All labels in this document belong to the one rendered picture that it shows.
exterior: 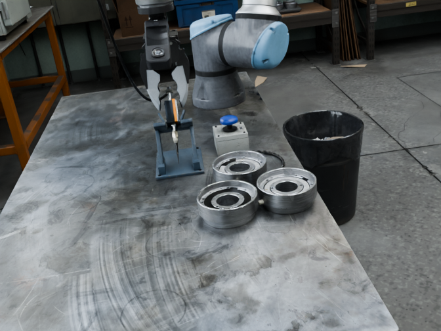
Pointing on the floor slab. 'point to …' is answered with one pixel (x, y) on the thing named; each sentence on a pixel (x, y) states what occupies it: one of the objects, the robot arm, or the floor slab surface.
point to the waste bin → (329, 155)
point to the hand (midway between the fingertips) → (170, 104)
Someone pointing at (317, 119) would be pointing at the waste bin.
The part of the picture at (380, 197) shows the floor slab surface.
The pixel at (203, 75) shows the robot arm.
